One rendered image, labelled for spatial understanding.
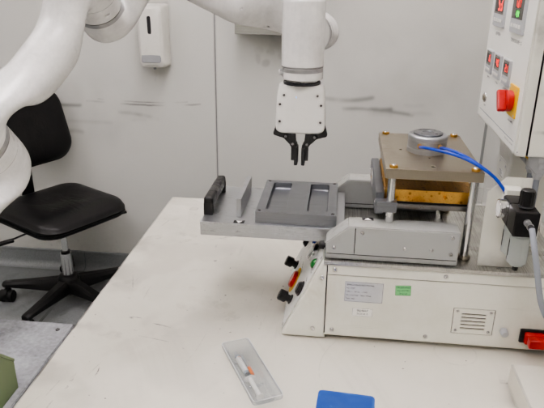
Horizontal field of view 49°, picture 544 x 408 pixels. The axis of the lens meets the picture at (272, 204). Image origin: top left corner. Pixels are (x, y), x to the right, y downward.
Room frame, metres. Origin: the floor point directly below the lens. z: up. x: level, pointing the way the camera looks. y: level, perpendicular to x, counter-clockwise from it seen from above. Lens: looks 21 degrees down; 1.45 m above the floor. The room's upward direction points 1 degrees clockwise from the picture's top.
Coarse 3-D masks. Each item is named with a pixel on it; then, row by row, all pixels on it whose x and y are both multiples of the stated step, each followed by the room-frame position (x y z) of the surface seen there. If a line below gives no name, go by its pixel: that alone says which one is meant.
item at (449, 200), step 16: (384, 176) 1.17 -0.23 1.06; (400, 192) 1.10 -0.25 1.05; (416, 192) 1.10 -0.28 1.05; (432, 192) 1.09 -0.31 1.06; (448, 192) 1.09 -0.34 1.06; (464, 192) 1.09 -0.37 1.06; (416, 208) 1.10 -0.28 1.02; (432, 208) 1.09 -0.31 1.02; (448, 208) 1.09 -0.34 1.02; (464, 208) 1.09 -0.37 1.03
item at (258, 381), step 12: (228, 348) 0.98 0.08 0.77; (240, 348) 0.98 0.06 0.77; (252, 348) 0.98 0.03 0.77; (240, 360) 0.94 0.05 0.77; (252, 360) 0.94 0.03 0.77; (240, 372) 0.90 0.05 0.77; (252, 372) 0.90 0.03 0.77; (264, 372) 0.90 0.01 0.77; (252, 384) 0.87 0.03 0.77; (264, 384) 0.87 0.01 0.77; (276, 384) 0.87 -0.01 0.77; (252, 396) 0.84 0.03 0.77; (264, 396) 0.84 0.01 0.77
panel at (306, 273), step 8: (304, 248) 1.33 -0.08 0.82; (304, 256) 1.27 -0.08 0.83; (320, 256) 1.10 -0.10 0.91; (304, 264) 1.21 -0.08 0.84; (304, 272) 1.16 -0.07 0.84; (312, 272) 1.08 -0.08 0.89; (296, 280) 1.20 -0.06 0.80; (304, 280) 1.11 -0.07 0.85; (304, 288) 1.07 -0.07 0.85; (296, 296) 1.10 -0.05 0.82; (288, 304) 1.14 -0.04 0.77; (288, 312) 1.09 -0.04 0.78
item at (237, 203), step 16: (240, 192) 1.20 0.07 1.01; (256, 192) 1.31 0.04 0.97; (224, 208) 1.21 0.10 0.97; (240, 208) 1.16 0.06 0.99; (256, 208) 1.21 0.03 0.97; (208, 224) 1.13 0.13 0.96; (224, 224) 1.13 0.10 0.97; (240, 224) 1.13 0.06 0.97; (256, 224) 1.12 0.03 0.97; (272, 224) 1.12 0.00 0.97; (288, 224) 1.13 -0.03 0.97; (336, 224) 1.13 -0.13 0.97
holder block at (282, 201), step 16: (272, 192) 1.27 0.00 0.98; (288, 192) 1.29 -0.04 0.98; (304, 192) 1.25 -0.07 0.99; (320, 192) 1.29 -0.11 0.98; (336, 192) 1.25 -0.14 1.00; (272, 208) 1.19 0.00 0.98; (288, 208) 1.15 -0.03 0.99; (304, 208) 1.15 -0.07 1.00; (320, 208) 1.19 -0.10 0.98; (336, 208) 1.15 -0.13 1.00; (304, 224) 1.12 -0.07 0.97; (320, 224) 1.12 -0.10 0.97
